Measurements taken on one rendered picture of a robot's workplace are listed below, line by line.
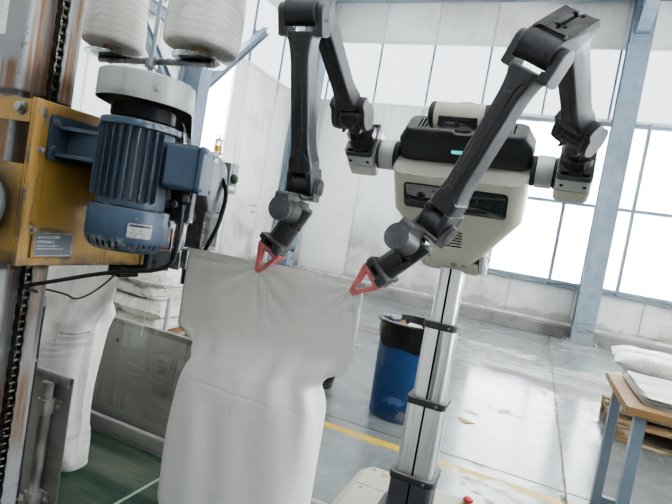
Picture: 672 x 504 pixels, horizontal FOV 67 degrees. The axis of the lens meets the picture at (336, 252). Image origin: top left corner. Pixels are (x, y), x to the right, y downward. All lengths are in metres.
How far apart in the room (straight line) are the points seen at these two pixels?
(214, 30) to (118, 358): 1.26
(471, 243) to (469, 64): 8.34
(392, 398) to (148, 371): 1.89
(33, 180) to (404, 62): 9.27
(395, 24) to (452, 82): 1.60
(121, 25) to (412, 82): 8.77
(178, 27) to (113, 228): 0.44
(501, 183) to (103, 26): 1.05
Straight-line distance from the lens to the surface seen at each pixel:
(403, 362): 3.35
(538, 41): 1.02
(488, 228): 1.53
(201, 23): 1.17
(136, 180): 1.02
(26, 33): 1.17
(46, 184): 1.12
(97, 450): 1.86
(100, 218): 1.03
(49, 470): 1.50
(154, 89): 1.01
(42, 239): 1.13
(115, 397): 2.06
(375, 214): 9.58
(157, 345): 1.90
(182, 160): 1.01
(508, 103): 1.02
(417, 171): 1.50
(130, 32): 1.36
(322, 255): 9.92
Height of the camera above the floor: 1.20
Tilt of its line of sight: 3 degrees down
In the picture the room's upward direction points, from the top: 10 degrees clockwise
